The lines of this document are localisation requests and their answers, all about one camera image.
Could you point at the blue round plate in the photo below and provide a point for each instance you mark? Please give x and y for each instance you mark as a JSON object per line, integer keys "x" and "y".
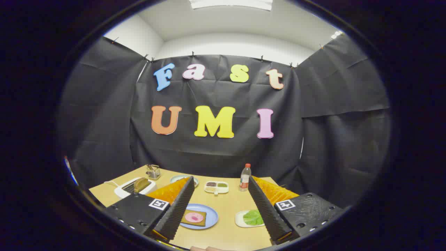
{"x": 210, "y": 212}

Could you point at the white square plate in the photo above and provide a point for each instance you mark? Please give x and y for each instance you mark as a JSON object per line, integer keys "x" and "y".
{"x": 239, "y": 221}

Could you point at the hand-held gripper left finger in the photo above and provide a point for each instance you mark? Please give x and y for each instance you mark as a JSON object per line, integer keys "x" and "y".
{"x": 177, "y": 209}

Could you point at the black backdrop cloth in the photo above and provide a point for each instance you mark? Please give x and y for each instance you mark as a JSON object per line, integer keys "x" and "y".
{"x": 216, "y": 157}

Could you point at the ceiling light panel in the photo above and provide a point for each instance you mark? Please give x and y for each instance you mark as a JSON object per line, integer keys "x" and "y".
{"x": 230, "y": 3}

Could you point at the brown toast slice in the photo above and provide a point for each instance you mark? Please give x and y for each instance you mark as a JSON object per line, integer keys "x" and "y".
{"x": 141, "y": 184}

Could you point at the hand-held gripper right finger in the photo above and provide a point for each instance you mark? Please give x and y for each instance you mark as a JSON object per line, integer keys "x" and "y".
{"x": 268, "y": 212}

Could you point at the pink ham slice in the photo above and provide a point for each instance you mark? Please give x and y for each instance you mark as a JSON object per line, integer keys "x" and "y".
{"x": 194, "y": 217}

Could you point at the pale green round plate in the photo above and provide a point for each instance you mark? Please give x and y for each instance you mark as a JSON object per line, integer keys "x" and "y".
{"x": 177, "y": 179}

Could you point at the brown bread slice with ham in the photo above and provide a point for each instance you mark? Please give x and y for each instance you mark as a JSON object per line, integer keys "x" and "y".
{"x": 195, "y": 225}

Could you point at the white divided condiment dish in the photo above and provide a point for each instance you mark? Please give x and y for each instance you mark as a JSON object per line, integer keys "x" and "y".
{"x": 216, "y": 192}

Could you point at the clear bottle with red cap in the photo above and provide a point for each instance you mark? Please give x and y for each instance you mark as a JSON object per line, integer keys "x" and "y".
{"x": 245, "y": 179}

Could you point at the green lettuce leaf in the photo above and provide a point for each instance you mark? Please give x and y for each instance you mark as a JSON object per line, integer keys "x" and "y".
{"x": 252, "y": 218}

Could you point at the white toaster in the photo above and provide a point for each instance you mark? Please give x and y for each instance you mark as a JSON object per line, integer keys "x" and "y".
{"x": 122, "y": 191}

